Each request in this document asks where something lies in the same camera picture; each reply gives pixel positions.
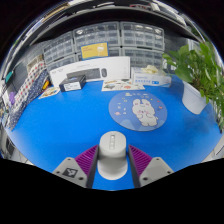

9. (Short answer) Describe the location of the long white keyboard box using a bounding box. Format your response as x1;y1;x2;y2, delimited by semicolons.
49;55;132;88

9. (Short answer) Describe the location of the white patterned cloth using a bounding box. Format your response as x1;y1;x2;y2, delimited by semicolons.
14;61;46;104

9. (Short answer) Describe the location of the small sticker sheet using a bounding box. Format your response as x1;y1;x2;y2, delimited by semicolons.
37;85;61;100

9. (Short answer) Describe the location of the yellow and blue box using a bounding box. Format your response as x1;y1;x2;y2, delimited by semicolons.
80;41;110;61

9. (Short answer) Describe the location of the navy patterned cloth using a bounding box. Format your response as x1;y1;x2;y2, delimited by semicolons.
8;69;51;129

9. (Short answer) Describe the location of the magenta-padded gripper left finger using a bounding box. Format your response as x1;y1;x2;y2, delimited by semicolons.
52;144;100;189

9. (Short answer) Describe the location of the white and blue glove box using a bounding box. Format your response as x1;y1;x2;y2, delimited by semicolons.
130;64;173;88

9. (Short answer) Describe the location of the small black box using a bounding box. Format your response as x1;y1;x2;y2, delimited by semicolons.
58;74;87;93

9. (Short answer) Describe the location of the green plant in white pot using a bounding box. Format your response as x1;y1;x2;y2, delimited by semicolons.
162;41;224;133

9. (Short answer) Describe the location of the grey metal shelf unit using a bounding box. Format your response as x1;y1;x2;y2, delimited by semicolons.
6;0;204;48

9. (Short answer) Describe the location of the large sticker sheet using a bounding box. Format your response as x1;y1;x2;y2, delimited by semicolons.
101;78;146;92

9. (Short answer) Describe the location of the white computer mouse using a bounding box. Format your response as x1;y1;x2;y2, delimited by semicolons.
96;130;129;181

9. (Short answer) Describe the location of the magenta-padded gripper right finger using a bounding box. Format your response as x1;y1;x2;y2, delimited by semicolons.
127;143;175;189

